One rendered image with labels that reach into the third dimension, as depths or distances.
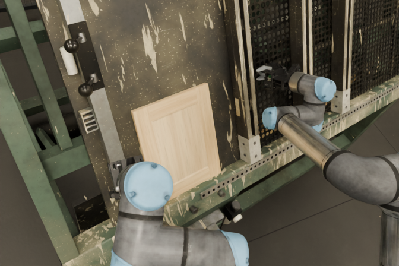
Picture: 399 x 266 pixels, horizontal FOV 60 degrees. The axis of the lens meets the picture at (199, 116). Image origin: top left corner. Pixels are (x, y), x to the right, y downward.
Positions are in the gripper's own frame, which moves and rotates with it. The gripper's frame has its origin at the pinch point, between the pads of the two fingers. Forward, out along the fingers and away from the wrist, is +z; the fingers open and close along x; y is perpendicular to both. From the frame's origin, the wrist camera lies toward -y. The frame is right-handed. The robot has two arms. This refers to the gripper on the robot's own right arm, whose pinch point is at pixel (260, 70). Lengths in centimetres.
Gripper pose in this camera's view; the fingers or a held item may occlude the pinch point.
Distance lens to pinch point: 145.5
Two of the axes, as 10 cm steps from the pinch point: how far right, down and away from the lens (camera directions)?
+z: -5.5, -2.8, 7.8
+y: -8.2, 3.5, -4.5
